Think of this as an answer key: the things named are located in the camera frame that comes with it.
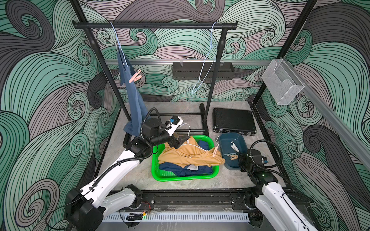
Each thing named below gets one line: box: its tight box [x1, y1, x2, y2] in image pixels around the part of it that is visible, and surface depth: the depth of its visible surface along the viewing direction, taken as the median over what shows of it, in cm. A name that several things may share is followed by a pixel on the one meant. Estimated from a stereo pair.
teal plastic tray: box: [219, 132, 249, 171], surface depth 94 cm
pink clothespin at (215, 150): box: [211, 143, 220, 158], surface depth 77 cm
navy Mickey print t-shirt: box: [158, 140, 213, 177], surface depth 82 cm
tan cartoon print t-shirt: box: [158, 136, 226, 168], surface depth 81 cm
